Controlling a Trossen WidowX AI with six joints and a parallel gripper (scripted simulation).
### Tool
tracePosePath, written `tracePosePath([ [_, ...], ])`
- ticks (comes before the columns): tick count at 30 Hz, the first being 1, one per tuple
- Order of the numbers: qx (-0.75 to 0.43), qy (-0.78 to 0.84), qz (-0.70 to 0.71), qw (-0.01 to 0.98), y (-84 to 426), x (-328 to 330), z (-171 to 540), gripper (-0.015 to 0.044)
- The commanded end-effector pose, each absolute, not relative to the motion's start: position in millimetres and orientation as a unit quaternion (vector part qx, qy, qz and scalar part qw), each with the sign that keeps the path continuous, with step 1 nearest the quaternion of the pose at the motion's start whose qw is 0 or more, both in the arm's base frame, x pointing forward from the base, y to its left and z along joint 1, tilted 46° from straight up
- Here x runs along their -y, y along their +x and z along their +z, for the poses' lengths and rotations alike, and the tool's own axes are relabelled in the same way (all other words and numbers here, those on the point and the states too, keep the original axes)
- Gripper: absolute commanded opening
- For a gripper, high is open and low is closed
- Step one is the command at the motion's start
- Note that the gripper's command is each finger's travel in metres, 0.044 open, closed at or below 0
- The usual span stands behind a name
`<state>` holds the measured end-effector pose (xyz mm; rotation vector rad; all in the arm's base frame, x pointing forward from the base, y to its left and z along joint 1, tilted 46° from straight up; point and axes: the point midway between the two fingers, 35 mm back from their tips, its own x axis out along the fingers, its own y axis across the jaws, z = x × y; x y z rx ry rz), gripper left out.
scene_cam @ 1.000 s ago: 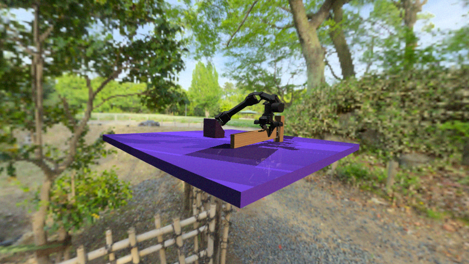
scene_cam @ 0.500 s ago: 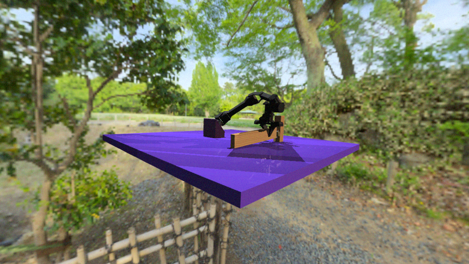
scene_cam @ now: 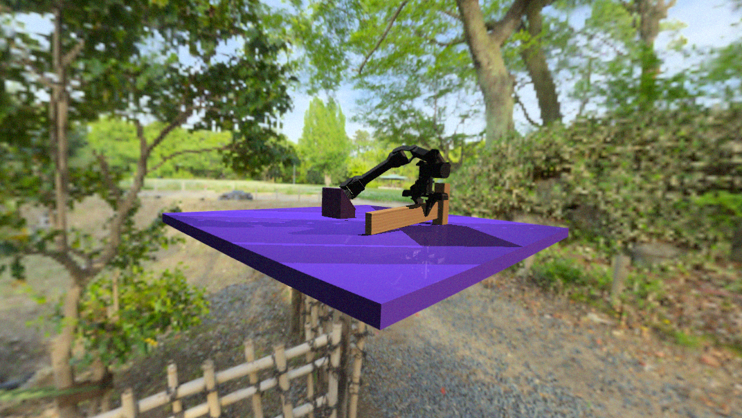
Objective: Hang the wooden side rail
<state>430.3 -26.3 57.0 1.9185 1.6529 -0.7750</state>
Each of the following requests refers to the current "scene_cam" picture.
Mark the wooden post with slot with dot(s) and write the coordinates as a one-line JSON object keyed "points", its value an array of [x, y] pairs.
{"points": [[443, 205]]}

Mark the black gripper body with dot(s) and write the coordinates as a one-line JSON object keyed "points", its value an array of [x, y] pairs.
{"points": [[431, 194]]}

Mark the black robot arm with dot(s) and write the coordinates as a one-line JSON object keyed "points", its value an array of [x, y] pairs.
{"points": [[434, 167]]}

